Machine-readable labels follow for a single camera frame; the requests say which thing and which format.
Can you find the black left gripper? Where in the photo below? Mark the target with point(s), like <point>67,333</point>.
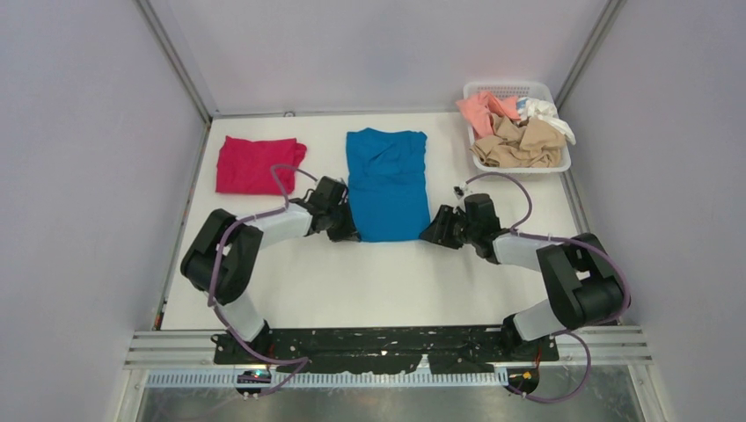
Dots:
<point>347,233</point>

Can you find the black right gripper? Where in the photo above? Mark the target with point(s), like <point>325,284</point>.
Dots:
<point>439,231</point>

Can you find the blue t shirt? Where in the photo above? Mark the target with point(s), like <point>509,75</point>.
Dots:
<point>387,184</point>

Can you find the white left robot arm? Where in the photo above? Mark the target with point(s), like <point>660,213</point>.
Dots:
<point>221,259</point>

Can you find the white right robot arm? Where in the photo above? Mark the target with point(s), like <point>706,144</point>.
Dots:
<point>582,286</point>

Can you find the red folded t shirt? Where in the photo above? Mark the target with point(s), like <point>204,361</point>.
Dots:
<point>244,166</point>

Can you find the beige t shirt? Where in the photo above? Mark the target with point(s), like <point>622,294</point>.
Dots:
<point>535,144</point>

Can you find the salmon pink t shirt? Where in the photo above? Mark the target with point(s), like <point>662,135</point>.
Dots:
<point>479,108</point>

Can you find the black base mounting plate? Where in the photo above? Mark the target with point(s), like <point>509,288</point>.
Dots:
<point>396,350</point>

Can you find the white t shirt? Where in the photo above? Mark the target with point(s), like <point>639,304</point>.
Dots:
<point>528,108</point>

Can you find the white plastic laundry basket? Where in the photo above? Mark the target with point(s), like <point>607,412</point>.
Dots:
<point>519,89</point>

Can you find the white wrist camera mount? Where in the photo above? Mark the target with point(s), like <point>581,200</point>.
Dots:
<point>461,191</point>

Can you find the white slotted cable duct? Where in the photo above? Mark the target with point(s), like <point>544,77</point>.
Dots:
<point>264,378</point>

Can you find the aluminium frame post left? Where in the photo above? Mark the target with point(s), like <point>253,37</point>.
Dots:
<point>162,39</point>

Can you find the aluminium frame rail right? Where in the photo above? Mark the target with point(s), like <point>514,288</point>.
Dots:
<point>604,22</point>

